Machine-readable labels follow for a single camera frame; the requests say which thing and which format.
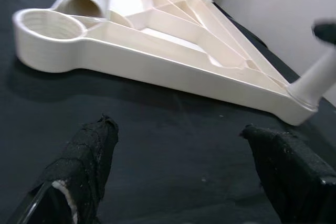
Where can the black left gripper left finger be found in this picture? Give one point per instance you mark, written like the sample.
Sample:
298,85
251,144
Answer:
84,155

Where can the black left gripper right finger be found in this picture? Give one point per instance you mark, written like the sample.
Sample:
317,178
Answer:
294,176

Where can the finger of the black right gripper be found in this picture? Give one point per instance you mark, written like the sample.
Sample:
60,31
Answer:
325,30

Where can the white plastic children table top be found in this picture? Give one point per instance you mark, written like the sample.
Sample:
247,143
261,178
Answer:
170,58

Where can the black tablecloth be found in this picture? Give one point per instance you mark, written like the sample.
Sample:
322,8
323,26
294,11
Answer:
157,142

